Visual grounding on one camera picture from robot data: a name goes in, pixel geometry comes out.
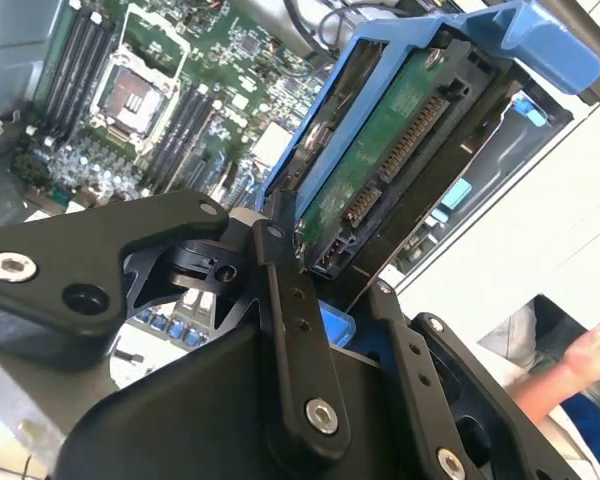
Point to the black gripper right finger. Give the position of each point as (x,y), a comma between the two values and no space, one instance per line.
(420,400)

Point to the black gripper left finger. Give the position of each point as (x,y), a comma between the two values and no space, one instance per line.
(70,270)

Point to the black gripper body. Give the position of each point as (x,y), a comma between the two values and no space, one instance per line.
(205,425)

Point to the hard disk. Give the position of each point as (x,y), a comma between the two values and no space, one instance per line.
(380,150)

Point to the person's hand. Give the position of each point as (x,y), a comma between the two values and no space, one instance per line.
(597,350)

